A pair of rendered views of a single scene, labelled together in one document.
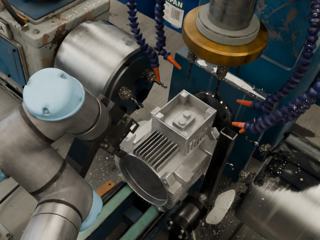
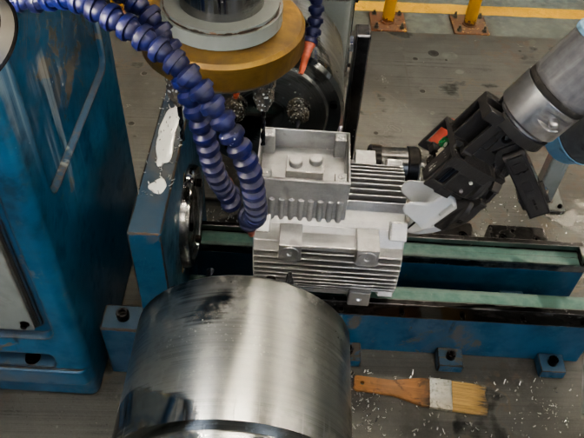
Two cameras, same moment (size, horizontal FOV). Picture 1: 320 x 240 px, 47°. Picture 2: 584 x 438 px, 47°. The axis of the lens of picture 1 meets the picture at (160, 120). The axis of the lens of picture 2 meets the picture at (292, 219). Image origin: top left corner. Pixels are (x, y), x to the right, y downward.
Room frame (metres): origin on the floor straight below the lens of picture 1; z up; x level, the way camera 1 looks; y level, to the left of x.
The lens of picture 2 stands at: (0.93, 0.48, 1.72)
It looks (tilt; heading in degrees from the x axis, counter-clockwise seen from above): 48 degrees down; 237
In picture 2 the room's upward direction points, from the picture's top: 4 degrees clockwise
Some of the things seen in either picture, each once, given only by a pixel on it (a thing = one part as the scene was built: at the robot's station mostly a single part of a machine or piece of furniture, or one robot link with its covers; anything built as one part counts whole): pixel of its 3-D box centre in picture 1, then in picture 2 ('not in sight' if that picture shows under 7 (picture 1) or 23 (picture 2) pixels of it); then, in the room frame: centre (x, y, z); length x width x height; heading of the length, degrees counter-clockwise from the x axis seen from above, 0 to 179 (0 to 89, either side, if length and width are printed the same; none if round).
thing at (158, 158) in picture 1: (168, 155); (327, 223); (0.54, -0.03, 1.01); 0.20 x 0.19 x 0.19; 147
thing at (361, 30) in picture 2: (214, 170); (354, 107); (0.44, -0.13, 1.12); 0.04 x 0.03 x 0.26; 148
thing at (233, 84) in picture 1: (218, 111); (152, 233); (0.76, -0.17, 0.97); 0.30 x 0.11 x 0.34; 58
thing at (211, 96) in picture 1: (209, 114); (193, 215); (0.70, -0.14, 1.01); 0.15 x 0.02 x 0.15; 58
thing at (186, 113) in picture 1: (183, 123); (302, 174); (0.58, -0.06, 1.11); 0.12 x 0.11 x 0.07; 147
